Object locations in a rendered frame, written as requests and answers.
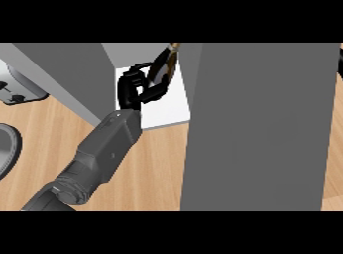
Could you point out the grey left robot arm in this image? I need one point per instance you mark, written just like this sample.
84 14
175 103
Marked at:
105 142

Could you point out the dark wine bottle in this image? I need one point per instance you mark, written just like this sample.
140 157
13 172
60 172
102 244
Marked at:
162 66

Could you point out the silver appliance with black knobs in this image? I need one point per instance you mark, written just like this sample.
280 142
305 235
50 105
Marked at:
3 82

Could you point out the dark grey cabinet door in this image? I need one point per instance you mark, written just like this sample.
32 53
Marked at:
257 132

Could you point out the grey cabinet with white inside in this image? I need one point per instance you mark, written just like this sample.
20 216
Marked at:
66 72

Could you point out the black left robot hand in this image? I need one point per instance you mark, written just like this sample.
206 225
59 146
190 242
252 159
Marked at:
127 91

